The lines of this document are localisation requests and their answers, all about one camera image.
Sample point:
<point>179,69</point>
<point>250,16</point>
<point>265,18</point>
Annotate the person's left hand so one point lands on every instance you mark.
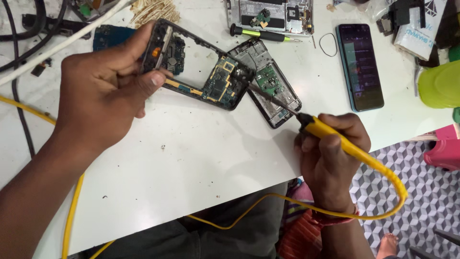
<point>93,93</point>

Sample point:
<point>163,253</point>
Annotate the person's right hand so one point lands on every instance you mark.
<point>330,176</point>

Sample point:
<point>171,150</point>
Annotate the yellow soldering iron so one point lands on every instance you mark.
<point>323,130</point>

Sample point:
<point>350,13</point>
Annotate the black phone frame with circuit board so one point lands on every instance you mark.
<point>219,82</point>

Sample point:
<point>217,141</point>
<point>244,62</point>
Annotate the red wrist thread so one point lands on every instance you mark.
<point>336,218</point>

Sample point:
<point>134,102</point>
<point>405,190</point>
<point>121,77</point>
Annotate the blue circuit board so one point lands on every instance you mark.
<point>109,37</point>

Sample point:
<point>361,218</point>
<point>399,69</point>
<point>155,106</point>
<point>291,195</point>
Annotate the small black component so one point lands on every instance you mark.
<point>40,67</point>

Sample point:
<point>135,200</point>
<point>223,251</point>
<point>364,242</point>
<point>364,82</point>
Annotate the striped colourful cloth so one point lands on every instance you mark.
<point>300,233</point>

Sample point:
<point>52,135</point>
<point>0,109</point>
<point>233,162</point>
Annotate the silver metal strip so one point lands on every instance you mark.
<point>163,46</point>

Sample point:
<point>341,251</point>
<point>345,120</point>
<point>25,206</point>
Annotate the device with green part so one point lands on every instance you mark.
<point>91,9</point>

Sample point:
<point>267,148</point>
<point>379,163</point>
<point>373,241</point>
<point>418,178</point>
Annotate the person's foot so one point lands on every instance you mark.
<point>387,246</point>

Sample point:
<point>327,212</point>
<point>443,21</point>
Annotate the tan fibre bundle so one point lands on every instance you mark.
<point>154,12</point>

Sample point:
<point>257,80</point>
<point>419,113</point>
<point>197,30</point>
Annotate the opened phone body with green board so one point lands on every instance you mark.
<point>269,81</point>

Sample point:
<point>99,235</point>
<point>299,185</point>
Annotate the blue smartphone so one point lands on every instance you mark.
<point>361,66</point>

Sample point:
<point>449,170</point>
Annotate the pink plastic stool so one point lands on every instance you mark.
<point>444,151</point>

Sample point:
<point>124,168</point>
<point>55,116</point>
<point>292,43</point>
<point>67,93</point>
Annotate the person's dark grey trousers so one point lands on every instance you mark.
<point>222,241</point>

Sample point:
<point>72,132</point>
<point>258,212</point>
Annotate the black rubber band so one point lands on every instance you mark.
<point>320,45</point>

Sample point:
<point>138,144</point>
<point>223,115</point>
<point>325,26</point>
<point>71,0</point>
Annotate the green plastic container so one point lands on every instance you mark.
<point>440,86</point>

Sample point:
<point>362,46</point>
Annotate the green and black screwdriver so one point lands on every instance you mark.
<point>260,34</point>

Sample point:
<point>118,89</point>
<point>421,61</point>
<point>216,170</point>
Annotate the white printed box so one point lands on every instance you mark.
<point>418,39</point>

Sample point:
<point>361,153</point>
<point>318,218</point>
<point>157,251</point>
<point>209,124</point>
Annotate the silver disassembled phone chassis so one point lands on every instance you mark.
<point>276,16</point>

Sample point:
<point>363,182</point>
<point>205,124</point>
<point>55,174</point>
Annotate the small green circuit board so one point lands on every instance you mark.
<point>262,18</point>

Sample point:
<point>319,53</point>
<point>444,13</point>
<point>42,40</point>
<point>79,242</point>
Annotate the black phone parts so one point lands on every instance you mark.
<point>402,14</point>

